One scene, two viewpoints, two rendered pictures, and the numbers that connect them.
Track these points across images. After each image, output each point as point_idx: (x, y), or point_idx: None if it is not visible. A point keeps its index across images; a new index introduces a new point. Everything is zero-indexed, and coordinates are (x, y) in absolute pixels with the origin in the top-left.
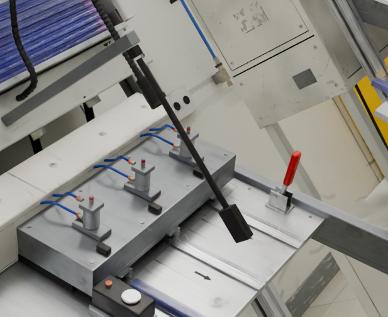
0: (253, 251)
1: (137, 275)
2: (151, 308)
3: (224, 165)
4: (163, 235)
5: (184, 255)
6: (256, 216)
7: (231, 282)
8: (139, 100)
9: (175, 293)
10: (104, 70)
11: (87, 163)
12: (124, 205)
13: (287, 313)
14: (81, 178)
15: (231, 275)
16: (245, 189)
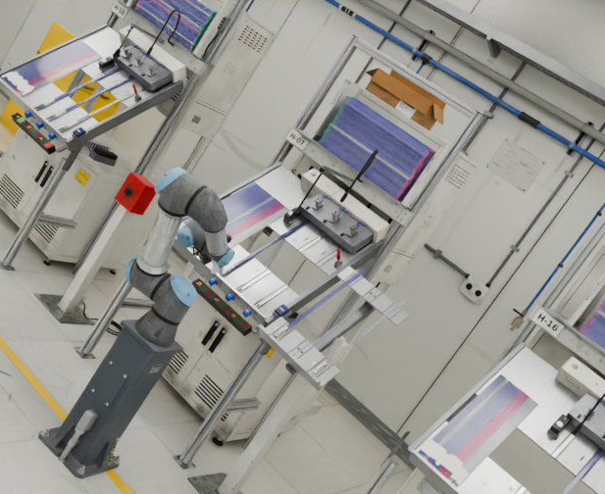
0: (316, 253)
1: (309, 224)
2: (287, 218)
3: (347, 242)
4: (322, 229)
5: (316, 236)
6: (333, 258)
7: (302, 244)
8: (383, 223)
9: (300, 231)
10: (386, 206)
11: (345, 206)
12: (327, 215)
13: (339, 318)
14: (340, 206)
15: (305, 244)
16: (348, 259)
